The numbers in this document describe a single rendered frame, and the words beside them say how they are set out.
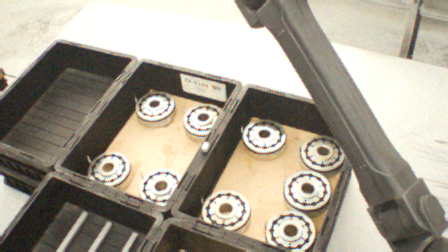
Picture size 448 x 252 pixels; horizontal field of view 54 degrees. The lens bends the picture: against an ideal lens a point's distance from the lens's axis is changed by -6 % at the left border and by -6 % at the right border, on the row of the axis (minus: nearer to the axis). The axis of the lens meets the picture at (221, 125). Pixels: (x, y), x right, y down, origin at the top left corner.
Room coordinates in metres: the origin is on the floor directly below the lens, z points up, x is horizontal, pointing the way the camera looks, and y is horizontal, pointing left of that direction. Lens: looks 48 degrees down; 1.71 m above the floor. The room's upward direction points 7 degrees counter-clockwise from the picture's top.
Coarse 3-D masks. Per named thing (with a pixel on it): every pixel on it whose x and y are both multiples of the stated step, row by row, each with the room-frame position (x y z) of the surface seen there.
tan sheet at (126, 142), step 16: (176, 96) 0.92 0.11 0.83; (128, 128) 0.82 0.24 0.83; (144, 128) 0.82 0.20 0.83; (160, 128) 0.81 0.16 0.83; (176, 128) 0.80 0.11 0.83; (112, 144) 0.78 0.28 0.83; (128, 144) 0.77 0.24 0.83; (144, 144) 0.76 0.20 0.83; (160, 144) 0.76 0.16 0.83; (176, 144) 0.75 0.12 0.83; (192, 144) 0.75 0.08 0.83; (144, 160) 0.71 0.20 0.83; (160, 160) 0.71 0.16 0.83; (176, 160) 0.70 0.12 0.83; (144, 176) 0.66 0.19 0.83; (128, 192) 0.62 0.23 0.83
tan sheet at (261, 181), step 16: (288, 128) 0.76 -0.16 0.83; (240, 144) 0.73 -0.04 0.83; (288, 144) 0.71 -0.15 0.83; (240, 160) 0.68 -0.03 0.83; (256, 160) 0.67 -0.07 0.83; (272, 160) 0.67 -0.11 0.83; (288, 160) 0.66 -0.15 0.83; (224, 176) 0.64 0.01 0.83; (240, 176) 0.63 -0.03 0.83; (256, 176) 0.63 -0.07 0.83; (272, 176) 0.62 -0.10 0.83; (288, 176) 0.62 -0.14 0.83; (336, 176) 0.60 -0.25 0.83; (240, 192) 0.59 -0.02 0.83; (256, 192) 0.59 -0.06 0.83; (272, 192) 0.58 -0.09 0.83; (304, 192) 0.57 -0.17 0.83; (256, 208) 0.54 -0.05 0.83; (272, 208) 0.54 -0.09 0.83; (256, 224) 0.50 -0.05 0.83; (320, 224) 0.48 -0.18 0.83
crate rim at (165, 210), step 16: (160, 64) 0.94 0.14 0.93; (128, 80) 0.90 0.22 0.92; (224, 80) 0.85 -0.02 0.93; (112, 96) 0.84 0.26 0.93; (96, 112) 0.80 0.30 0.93; (224, 112) 0.75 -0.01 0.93; (64, 160) 0.66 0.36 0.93; (192, 160) 0.62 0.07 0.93; (80, 176) 0.61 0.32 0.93; (112, 192) 0.56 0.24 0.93; (176, 192) 0.54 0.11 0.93; (160, 208) 0.51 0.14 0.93
